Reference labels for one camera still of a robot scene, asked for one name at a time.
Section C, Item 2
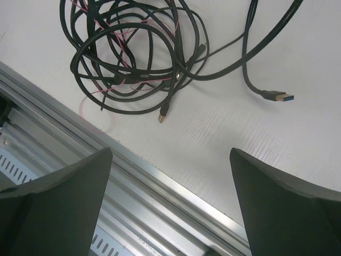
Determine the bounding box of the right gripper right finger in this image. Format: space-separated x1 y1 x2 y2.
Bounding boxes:
230 148 340 255

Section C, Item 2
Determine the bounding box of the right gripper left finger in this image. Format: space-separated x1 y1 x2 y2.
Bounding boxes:
0 147 113 256

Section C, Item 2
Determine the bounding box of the black usb cable blue plug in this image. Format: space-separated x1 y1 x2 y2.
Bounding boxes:
241 0 306 103

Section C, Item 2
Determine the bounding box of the black cable bundle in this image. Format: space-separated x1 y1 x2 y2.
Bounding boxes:
59 0 246 125

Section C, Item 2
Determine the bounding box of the white slotted cable duct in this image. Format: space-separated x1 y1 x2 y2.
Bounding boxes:
0 149 128 256

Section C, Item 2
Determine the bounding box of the aluminium mounting rail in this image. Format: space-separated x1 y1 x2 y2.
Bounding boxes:
1 65 251 255

